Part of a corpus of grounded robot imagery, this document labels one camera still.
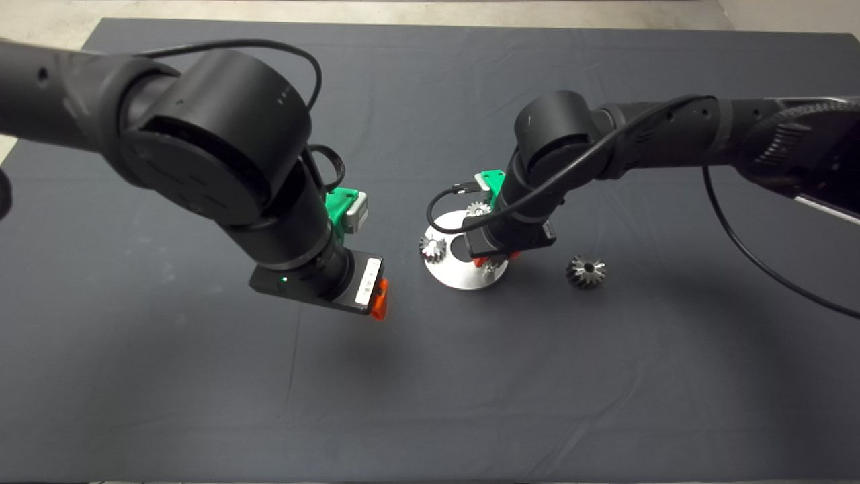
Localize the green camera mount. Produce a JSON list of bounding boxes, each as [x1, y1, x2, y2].
[[474, 170, 506, 209], [325, 187, 360, 246]]

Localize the round metal plate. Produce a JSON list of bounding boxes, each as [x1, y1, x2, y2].
[[422, 210, 510, 292]]

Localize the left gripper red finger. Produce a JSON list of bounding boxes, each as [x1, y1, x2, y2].
[[370, 278, 390, 322]]

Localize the green left camera mount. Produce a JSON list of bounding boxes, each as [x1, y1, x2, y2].
[[325, 187, 360, 246]]

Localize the silver left camera box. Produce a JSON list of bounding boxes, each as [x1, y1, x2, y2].
[[344, 192, 370, 234]]

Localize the dark grey table cloth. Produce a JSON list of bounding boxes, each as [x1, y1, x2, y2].
[[0, 18, 860, 483]]

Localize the black braided right arm hose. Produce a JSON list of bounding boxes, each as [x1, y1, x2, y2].
[[742, 101, 860, 177]]

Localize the green right camera mount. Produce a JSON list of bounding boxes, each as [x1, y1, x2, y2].
[[474, 170, 506, 209]]

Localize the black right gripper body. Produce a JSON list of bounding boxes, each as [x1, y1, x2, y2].
[[462, 214, 558, 261]]

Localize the black left camera cable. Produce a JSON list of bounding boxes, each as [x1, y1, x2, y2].
[[134, 38, 347, 196]]

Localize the large steel spur gear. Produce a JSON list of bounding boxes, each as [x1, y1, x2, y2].
[[564, 254, 607, 291]]

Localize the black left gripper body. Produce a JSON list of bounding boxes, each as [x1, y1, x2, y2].
[[249, 237, 385, 316]]

